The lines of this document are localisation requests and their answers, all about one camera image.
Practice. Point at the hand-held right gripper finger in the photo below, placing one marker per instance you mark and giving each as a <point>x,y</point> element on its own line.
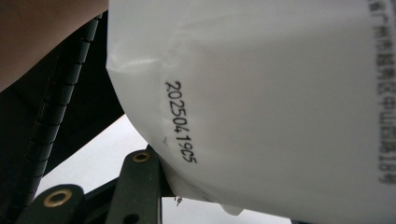
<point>137,193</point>

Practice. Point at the white and blue milk pouch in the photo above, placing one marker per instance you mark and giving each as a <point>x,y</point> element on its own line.
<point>264,102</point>

